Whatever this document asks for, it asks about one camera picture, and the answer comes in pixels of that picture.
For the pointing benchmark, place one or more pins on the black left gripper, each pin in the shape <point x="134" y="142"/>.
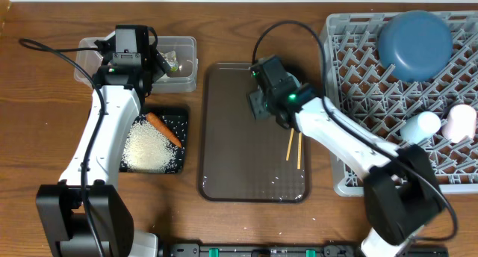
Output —
<point x="161" y="63"/>

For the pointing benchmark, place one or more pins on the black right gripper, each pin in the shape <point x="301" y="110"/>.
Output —
<point x="255" y="104"/>

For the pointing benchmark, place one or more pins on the green snack wrapper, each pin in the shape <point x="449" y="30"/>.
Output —
<point x="171" y="59"/>

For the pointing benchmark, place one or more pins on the wooden chopstick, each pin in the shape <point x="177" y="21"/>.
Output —
<point x="299" y="151"/>
<point x="290" y="141"/>

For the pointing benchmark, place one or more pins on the orange carrot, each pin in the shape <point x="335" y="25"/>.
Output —
<point x="160" y="126"/>

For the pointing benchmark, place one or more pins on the dark blue plate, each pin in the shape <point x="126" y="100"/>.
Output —
<point x="417" y="43"/>

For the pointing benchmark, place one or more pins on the light blue cup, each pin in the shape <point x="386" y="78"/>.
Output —
<point x="420" y="127"/>

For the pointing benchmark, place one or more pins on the white cup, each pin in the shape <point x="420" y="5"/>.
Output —
<point x="461" y="123"/>

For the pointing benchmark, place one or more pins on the light blue bowl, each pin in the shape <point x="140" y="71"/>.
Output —
<point x="295" y="80"/>

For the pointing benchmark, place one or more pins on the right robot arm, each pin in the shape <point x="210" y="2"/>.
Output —
<point x="401" y="193"/>

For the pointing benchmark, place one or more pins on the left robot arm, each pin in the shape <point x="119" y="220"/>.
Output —
<point x="83" y="214"/>

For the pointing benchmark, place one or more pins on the grey dishwasher rack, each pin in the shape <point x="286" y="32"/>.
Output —
<point x="367" y="92"/>

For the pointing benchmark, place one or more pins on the clear plastic bin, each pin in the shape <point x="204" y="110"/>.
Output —
<point x="181" y="81"/>

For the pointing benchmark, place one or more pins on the brown serving tray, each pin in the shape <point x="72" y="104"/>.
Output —
<point x="243" y="159"/>

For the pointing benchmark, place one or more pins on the black tray bin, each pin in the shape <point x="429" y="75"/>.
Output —
<point x="176" y="121"/>

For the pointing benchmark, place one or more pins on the pile of white rice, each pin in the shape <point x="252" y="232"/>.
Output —
<point x="147" y="150"/>

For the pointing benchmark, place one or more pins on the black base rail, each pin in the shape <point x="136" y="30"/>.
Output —
<point x="195" y="250"/>

